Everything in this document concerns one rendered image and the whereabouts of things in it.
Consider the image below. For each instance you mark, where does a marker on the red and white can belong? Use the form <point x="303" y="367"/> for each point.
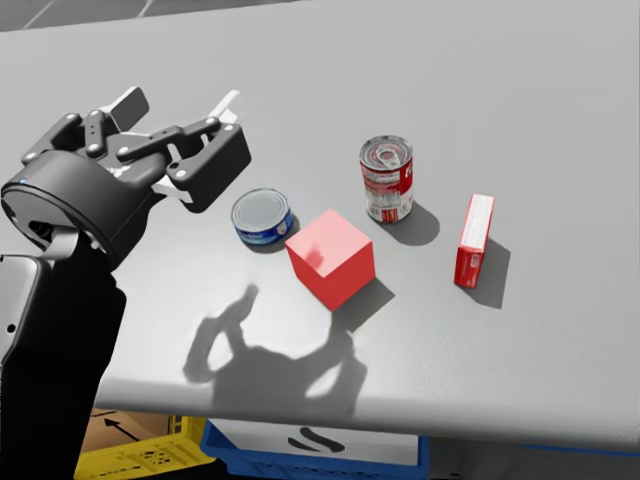
<point x="387" y="182"/>

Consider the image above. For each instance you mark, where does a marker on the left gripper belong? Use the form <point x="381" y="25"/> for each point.
<point x="90" y="195"/>

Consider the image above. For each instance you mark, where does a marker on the red cube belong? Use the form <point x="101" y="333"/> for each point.
<point x="330" y="257"/>

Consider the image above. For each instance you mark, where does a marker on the blue flat can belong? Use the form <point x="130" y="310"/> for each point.
<point x="260" y="217"/>

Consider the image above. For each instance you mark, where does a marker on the blue box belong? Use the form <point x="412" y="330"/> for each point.
<point x="300" y="472"/>

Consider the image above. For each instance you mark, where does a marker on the yellow box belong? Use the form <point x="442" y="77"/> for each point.
<point x="150" y="457"/>

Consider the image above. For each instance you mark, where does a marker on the white box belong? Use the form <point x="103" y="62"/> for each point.
<point x="370" y="445"/>

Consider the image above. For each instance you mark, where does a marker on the red and white carton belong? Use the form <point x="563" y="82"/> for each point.
<point x="472" y="240"/>

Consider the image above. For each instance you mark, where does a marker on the brown box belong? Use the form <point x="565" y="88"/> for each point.
<point x="120" y="427"/>

